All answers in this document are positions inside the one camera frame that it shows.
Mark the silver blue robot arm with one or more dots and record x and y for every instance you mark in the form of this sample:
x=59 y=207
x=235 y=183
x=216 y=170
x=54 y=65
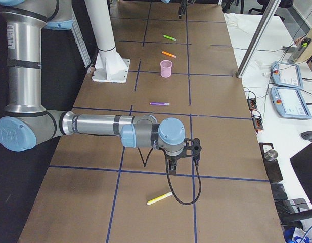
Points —
x=167 y=1
x=28 y=123

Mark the black computer mouse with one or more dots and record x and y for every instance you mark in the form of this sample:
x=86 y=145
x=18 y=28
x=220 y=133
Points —
x=307 y=135

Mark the orange black power strip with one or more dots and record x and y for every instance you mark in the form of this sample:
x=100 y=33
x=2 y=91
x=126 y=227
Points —
x=252 y=104
x=257 y=122

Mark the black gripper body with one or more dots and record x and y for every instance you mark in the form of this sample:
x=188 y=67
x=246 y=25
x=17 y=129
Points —
x=181 y=9
x=172 y=160

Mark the purple highlighter pen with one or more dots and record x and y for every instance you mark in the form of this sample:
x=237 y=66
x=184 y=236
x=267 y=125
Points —
x=159 y=104

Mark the pink mesh pen holder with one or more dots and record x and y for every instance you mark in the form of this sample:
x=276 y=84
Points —
x=165 y=68

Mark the black box under cylinder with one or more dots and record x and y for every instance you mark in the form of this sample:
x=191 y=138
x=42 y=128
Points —
x=272 y=168

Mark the far blue teach pendant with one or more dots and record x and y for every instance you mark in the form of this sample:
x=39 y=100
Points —
x=286 y=75

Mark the orange highlighter pen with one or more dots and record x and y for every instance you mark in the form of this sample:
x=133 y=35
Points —
x=168 y=54

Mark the yellow highlighter pen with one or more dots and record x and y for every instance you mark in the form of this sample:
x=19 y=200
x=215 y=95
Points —
x=159 y=198

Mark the blue teach pendant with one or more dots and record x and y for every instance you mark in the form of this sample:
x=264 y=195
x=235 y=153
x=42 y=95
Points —
x=286 y=75
x=289 y=103

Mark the white camera pole with base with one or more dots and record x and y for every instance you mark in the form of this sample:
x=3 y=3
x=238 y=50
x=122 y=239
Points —
x=109 y=66

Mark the near blue teach pendant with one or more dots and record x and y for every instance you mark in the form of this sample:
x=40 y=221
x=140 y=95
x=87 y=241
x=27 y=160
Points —
x=289 y=103

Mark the black monitor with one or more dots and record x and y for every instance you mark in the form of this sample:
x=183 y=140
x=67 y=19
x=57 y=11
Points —
x=302 y=166

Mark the steel cylinder weight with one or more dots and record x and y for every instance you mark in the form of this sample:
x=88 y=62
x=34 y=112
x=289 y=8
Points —
x=270 y=155

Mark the aluminium frame post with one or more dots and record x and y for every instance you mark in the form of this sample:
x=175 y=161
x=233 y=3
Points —
x=263 y=24

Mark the white cloth on desk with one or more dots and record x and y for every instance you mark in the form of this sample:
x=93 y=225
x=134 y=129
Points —
x=241 y=30

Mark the green highlighter pen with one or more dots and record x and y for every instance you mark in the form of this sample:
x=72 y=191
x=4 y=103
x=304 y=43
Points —
x=170 y=38

